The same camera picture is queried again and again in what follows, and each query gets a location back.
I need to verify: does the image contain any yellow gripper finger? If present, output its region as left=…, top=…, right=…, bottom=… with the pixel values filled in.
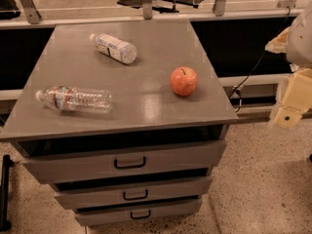
left=272, top=68, right=312, bottom=129
left=265, top=27, right=290, bottom=54

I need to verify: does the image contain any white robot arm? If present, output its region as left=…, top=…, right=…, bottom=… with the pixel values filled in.
left=265, top=1, right=312, bottom=129

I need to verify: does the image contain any clear plastic water bottle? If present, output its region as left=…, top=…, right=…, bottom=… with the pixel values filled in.
left=35, top=86, right=112, bottom=114

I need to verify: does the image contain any grey metal railing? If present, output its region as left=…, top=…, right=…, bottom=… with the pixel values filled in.
left=0, top=0, right=312, bottom=29

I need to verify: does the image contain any red apple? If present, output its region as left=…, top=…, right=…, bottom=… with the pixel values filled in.
left=170, top=66, right=198, bottom=97

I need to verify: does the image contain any grey drawer cabinet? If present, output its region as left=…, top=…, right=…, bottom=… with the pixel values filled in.
left=1, top=20, right=236, bottom=214

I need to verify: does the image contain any bottom grey drawer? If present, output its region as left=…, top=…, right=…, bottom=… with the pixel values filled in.
left=75, top=198, right=202, bottom=226

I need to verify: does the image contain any grey drawer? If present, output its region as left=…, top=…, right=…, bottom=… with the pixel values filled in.
left=23, top=139, right=226, bottom=183
left=55, top=176, right=212, bottom=210
left=75, top=198, right=202, bottom=226

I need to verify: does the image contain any top grey drawer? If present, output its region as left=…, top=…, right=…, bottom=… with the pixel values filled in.
left=23, top=139, right=226, bottom=183

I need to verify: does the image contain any middle grey drawer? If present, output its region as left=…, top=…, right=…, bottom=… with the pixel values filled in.
left=55, top=176, right=212, bottom=210

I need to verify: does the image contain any black stand left edge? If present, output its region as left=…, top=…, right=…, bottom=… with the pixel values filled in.
left=0, top=155, right=14, bottom=232

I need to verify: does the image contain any black cable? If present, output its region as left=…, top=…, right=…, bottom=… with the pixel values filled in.
left=227, top=5, right=292, bottom=114

